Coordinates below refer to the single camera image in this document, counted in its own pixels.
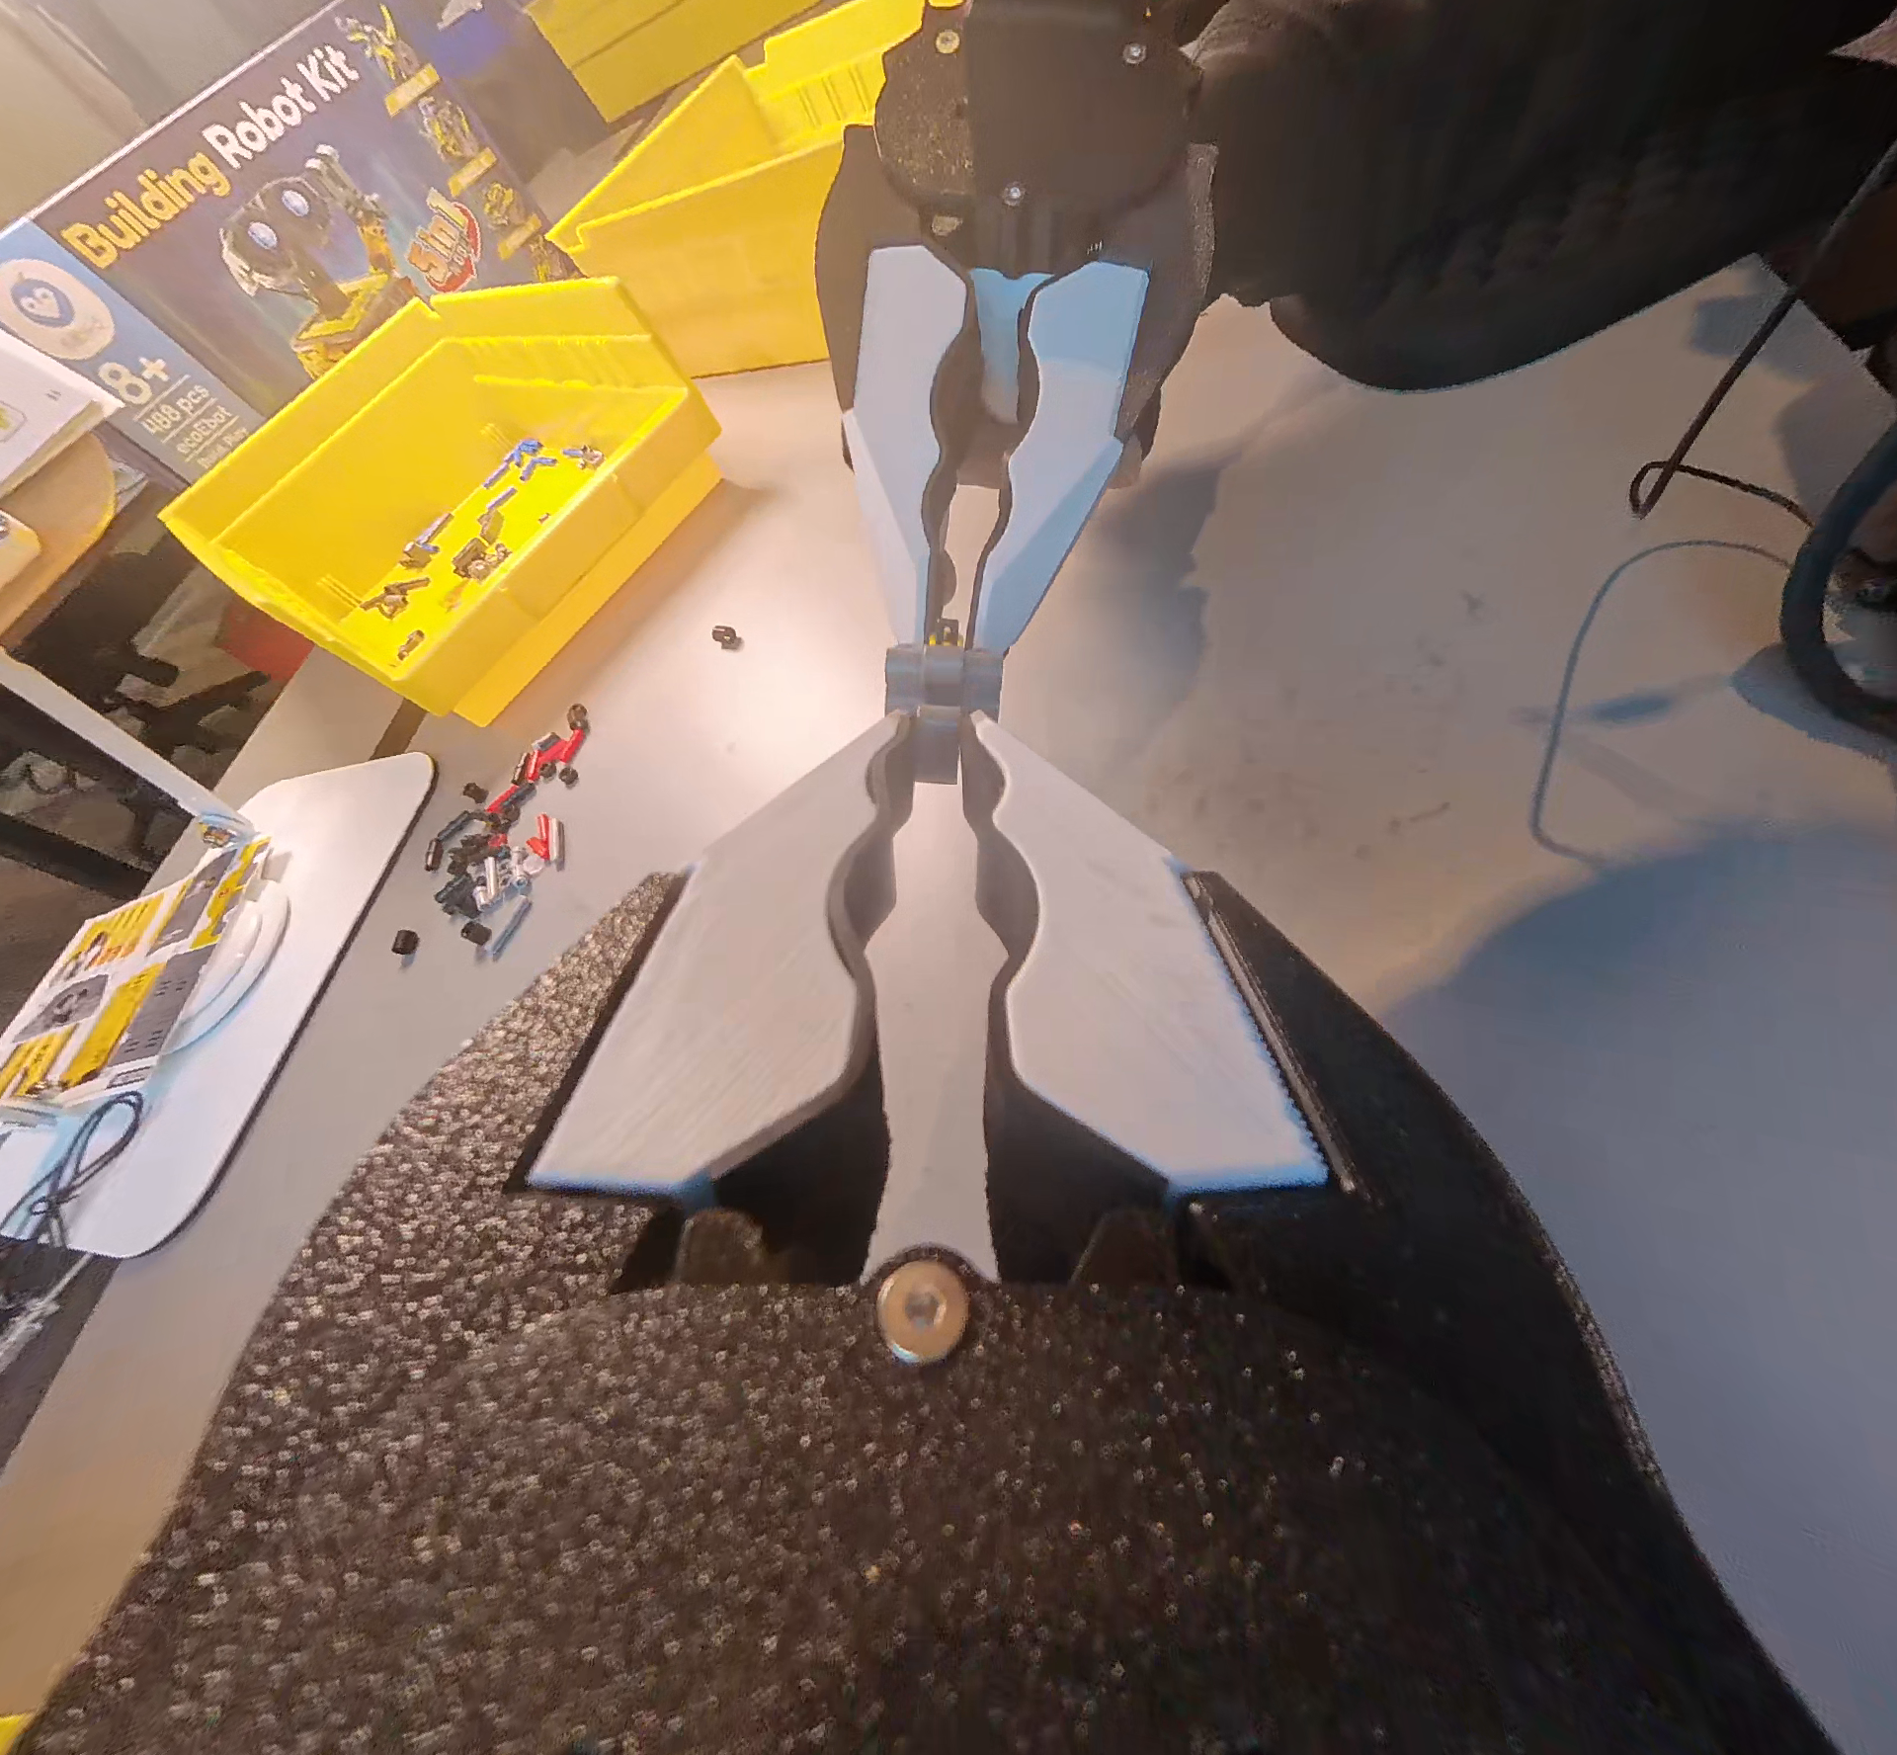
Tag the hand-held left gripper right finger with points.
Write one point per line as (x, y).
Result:
(1141, 1029)

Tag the grey angled beam assembly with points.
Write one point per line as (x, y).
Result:
(941, 680)

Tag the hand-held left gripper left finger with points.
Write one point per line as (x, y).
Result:
(712, 1029)

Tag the building manual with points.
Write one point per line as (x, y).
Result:
(46, 413)

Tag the printed instruction booklet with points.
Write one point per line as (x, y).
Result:
(104, 986)

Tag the heap of blue grey parts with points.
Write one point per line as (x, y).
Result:
(475, 555)

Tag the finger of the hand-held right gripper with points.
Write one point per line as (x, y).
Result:
(890, 422)
(1075, 407)

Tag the colourful toy kit box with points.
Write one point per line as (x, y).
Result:
(223, 229)

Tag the pile of red black parts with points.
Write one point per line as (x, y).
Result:
(497, 851)

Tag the person's right forearm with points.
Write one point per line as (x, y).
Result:
(1484, 124)

